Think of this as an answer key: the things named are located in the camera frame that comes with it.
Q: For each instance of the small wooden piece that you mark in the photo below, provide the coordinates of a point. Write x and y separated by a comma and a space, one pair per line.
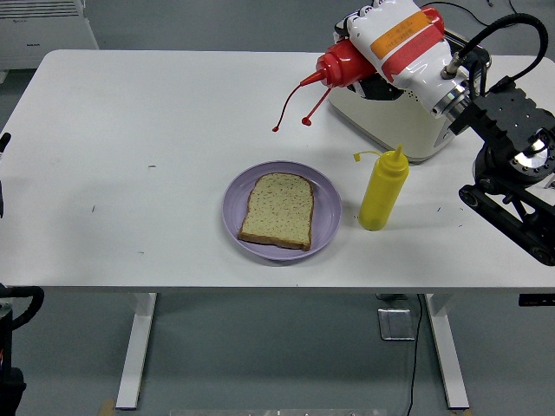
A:
107, 408

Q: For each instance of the cream and chrome toaster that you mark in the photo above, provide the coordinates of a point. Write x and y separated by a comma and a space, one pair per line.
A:
390, 125

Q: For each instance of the yellow squeeze bottle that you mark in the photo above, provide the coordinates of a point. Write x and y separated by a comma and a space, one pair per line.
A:
383, 190

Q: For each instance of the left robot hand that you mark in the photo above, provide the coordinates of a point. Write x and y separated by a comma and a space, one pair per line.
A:
5, 141

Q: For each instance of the purple plate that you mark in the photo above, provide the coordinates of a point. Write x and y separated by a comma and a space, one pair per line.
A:
325, 203

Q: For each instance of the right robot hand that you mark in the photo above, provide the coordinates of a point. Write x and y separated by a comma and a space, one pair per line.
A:
412, 47

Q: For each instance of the black table control panel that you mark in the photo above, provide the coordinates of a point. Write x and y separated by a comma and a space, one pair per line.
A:
537, 299

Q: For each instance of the bread slice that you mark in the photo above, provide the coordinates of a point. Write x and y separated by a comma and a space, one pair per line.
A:
279, 212

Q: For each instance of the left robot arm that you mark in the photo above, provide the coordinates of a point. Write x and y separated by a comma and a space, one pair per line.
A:
8, 346

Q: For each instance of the red squeeze bottle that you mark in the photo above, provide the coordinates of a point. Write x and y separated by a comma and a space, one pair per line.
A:
342, 65

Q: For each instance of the metal floor socket plate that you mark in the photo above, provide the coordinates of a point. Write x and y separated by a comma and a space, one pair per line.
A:
395, 325

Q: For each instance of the white table leg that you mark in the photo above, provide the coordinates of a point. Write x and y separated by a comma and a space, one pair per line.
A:
448, 346
136, 338

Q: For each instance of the white floor appliance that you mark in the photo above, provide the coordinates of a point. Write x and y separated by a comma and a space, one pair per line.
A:
47, 39

